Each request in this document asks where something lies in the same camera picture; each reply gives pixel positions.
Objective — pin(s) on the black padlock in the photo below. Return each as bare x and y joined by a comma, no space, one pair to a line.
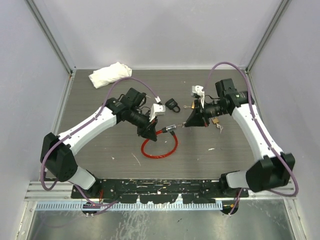
172,105

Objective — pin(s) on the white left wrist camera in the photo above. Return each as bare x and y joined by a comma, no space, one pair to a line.
156,110

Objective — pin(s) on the small silver keys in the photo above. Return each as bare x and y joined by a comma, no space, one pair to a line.
220,127

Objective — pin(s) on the aluminium frame rail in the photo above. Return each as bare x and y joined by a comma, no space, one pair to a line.
60,192

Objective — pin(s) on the white cloth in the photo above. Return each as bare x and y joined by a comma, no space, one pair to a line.
110,74

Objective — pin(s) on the red cable lock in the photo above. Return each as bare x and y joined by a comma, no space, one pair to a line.
168,144

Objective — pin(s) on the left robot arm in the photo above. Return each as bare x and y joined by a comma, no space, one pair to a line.
59,151

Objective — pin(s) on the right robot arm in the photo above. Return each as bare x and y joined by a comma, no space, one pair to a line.
272,166

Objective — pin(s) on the blue slotted cable duct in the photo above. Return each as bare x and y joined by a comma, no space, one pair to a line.
81,206

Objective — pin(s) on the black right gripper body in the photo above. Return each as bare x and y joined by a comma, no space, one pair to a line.
211,110

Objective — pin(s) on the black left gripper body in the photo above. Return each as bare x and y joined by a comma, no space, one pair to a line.
142,121

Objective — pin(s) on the small brass padlock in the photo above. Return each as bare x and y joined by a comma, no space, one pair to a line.
215,120

